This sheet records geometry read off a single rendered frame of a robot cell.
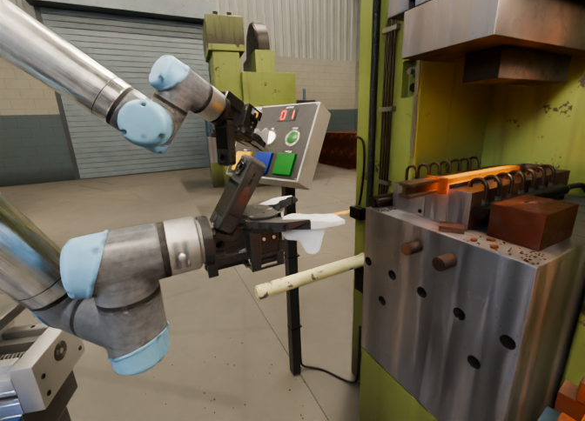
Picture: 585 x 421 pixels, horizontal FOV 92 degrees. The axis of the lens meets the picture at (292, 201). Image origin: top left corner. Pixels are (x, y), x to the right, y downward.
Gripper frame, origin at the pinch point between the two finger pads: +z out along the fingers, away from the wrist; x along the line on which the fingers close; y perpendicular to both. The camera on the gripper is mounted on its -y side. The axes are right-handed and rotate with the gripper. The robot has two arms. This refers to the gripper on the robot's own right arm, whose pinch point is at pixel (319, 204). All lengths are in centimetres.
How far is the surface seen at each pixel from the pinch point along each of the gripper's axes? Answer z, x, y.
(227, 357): -4, -82, 100
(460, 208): 30.7, 5.5, 4.6
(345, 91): 602, -775, -103
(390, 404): 25, -3, 63
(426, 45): 30.7, -5.8, -28.1
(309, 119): 24, -43, -14
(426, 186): 26.5, 0.6, 0.3
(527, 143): 79, -6, -5
